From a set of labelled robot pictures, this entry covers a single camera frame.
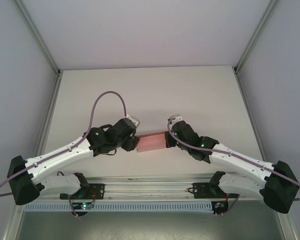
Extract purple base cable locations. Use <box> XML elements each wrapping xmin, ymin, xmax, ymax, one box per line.
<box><xmin>224</xmin><ymin>194</ymin><xmax>240</xmax><ymax>216</ymax></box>
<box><xmin>67</xmin><ymin>192</ymin><xmax>80</xmax><ymax>218</ymax></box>

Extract white slotted cable duct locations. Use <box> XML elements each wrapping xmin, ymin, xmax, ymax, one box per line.
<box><xmin>23</xmin><ymin>201</ymin><xmax>213</xmax><ymax>213</ymax></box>

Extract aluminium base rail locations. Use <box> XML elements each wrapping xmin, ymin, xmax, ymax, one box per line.
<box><xmin>86</xmin><ymin>176</ymin><xmax>238</xmax><ymax>201</ymax></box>

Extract aluminium table side beam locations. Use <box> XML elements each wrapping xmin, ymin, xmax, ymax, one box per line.
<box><xmin>3</xmin><ymin>71</ymin><xmax>63</xmax><ymax>240</ymax></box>
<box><xmin>234</xmin><ymin>72</ymin><xmax>300</xmax><ymax>240</ymax></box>

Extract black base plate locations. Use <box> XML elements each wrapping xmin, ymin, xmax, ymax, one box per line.
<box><xmin>189</xmin><ymin>182</ymin><xmax>230</xmax><ymax>200</ymax></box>
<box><xmin>59</xmin><ymin>183</ymin><xmax>105</xmax><ymax>201</ymax></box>

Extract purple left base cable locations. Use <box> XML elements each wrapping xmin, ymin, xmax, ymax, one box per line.
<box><xmin>67</xmin><ymin>192</ymin><xmax>80</xmax><ymax>218</ymax></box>

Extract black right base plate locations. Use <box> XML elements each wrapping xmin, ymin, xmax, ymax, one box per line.
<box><xmin>189</xmin><ymin>182</ymin><xmax>230</xmax><ymax>200</ymax></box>

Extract left base circuit board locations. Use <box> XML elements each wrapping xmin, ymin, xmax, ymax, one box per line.
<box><xmin>73</xmin><ymin>202</ymin><xmax>95</xmax><ymax>211</ymax></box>

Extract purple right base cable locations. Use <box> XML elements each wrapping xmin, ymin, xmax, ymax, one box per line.
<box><xmin>224</xmin><ymin>194</ymin><xmax>240</xmax><ymax>216</ymax></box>

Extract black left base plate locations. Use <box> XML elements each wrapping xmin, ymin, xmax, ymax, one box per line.
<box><xmin>59</xmin><ymin>183</ymin><xmax>105</xmax><ymax>201</ymax></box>

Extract pink paper box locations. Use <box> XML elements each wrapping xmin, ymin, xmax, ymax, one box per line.
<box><xmin>136</xmin><ymin>132</ymin><xmax>168</xmax><ymax>153</ymax></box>

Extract aluminium frame post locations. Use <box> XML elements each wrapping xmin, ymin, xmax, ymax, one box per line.
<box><xmin>13</xmin><ymin>0</ymin><xmax>63</xmax><ymax>77</ymax></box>
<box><xmin>234</xmin><ymin>0</ymin><xmax>283</xmax><ymax>75</ymax></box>

